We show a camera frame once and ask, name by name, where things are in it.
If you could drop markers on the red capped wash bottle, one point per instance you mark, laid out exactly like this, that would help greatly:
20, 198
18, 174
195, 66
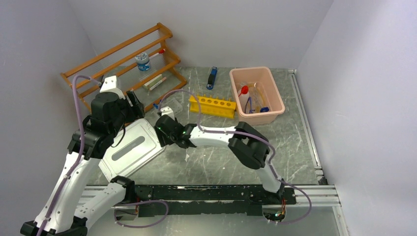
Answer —
243, 96

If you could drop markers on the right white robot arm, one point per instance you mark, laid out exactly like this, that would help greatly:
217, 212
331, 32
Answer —
249, 146

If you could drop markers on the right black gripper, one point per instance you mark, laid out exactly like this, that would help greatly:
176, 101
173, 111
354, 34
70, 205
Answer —
163, 140

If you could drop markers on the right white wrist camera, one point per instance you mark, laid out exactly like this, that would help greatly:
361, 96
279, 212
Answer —
167, 111

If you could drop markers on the pink plastic bin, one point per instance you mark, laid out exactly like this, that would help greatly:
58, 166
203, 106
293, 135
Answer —
272, 98

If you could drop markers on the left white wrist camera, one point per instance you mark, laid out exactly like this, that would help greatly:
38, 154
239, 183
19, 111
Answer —
111, 84

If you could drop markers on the red capped thermometer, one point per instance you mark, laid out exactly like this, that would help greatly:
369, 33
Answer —
162, 51

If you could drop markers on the blue lidded jar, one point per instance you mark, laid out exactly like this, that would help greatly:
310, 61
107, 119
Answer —
142, 61

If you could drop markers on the metal tray lid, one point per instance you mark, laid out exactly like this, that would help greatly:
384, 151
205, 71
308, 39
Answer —
137, 145

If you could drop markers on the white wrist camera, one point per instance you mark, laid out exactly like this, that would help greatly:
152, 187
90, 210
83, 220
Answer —
167, 111
111, 84

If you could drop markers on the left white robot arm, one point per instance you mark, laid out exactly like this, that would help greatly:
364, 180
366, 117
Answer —
60, 216

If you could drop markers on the black base frame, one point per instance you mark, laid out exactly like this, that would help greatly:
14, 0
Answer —
207, 199

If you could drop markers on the blue safety goggles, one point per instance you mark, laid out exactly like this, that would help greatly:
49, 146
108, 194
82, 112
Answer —
248, 109

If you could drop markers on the yellow test tube rack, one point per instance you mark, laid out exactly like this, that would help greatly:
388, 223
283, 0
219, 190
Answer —
212, 106

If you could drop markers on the orange wooden shelf rack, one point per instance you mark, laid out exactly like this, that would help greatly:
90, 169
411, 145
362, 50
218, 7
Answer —
120, 61

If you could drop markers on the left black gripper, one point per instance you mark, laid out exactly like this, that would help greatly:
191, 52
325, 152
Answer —
135, 111

